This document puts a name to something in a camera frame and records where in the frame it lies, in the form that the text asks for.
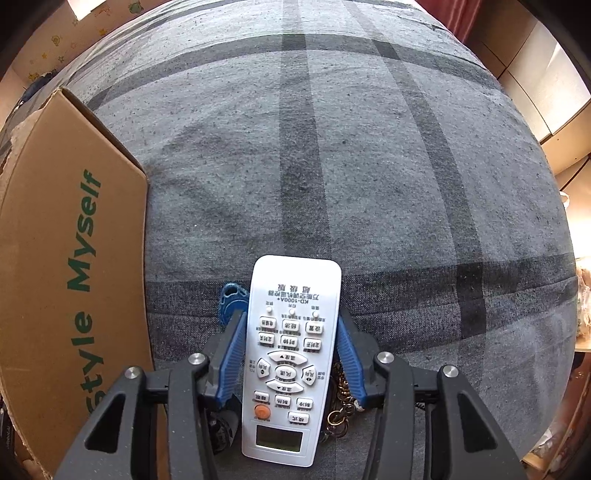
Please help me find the grey plaid bed cover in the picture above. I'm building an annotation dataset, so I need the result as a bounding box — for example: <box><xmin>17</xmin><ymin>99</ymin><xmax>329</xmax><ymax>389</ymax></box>
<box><xmin>1</xmin><ymin>1</ymin><xmax>577</xmax><ymax>479</ymax></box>

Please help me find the brown cardboard box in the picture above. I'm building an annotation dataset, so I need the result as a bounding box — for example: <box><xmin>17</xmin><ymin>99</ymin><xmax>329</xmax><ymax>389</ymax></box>
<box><xmin>1</xmin><ymin>88</ymin><xmax>153</xmax><ymax>476</ymax></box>

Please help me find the black round object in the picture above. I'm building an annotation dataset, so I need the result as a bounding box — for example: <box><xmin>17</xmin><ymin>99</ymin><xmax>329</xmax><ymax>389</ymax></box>
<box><xmin>206</xmin><ymin>404</ymin><xmax>242</xmax><ymax>455</ymax></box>

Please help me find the bronze keychain with beads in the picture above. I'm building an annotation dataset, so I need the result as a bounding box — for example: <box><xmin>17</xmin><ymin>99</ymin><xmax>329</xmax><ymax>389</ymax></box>
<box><xmin>320</xmin><ymin>360</ymin><xmax>363</xmax><ymax>444</ymax></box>

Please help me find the blue plastic clip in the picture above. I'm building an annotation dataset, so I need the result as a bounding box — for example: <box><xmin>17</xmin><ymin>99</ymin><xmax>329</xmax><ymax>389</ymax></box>
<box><xmin>218</xmin><ymin>282</ymin><xmax>249</xmax><ymax>328</ymax></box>

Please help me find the beige wardrobe cabinet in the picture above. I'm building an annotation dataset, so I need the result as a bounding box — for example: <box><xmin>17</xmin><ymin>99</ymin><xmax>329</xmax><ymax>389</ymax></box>
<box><xmin>466</xmin><ymin>0</ymin><xmax>591</xmax><ymax>176</ymax></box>

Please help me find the red curtain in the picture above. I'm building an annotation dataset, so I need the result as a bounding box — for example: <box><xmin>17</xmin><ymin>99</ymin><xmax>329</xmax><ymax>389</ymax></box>
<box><xmin>418</xmin><ymin>0</ymin><xmax>483</xmax><ymax>43</ymax></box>

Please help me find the white remote control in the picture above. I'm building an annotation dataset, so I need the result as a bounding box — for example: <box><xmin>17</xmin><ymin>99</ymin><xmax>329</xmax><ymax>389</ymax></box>
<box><xmin>242</xmin><ymin>255</ymin><xmax>342</xmax><ymax>467</ymax></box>

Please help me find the dark blue cloth bundle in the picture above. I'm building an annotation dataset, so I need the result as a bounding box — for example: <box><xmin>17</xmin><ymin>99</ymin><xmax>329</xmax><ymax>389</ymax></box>
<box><xmin>18</xmin><ymin>70</ymin><xmax>57</xmax><ymax>106</ymax></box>

